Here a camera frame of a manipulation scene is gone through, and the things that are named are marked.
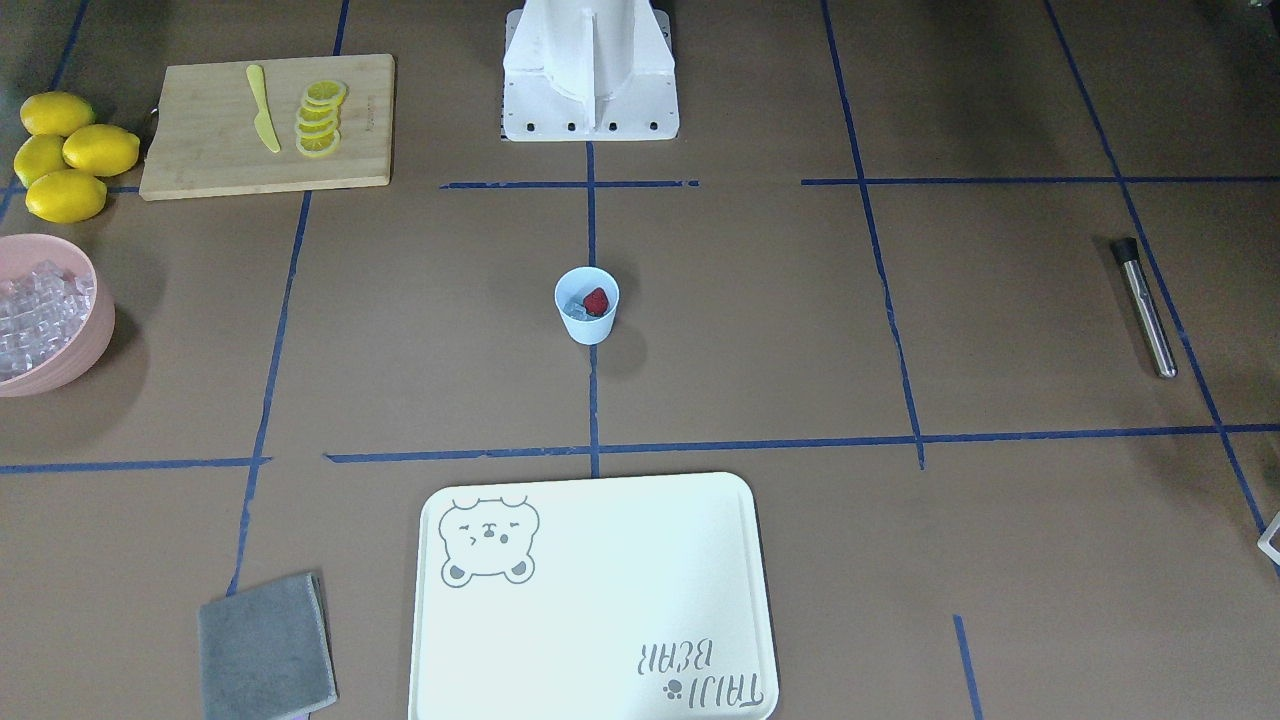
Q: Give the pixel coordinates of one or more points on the white bear serving tray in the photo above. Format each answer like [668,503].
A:
[609,598]

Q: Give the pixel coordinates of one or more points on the light blue plastic cup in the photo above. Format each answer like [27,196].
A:
[574,284]

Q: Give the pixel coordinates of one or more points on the ice cube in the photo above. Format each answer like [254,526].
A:
[575,310]

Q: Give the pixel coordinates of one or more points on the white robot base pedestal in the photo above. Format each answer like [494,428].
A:
[590,71]

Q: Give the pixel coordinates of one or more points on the wooden cutting board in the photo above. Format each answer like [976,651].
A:
[206,144]

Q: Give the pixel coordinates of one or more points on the lemon slices stack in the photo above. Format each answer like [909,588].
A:
[317,118]

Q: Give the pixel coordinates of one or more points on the grey folded cloth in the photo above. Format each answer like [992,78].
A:
[265,653]

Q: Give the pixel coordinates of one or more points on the pink bowl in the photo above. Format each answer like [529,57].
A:
[20,253]

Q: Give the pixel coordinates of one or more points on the clear ice cubes pile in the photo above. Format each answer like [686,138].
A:
[41,311]

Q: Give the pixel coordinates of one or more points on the yellow plastic knife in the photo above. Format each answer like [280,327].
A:
[262,122]

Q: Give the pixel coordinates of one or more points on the steel muddler black tip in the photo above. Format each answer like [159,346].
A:
[1127,257]

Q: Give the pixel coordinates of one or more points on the yellow lemon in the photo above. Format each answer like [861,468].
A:
[38,157]
[102,150]
[56,113]
[66,196]

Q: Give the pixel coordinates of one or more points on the red strawberry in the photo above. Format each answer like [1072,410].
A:
[596,303]

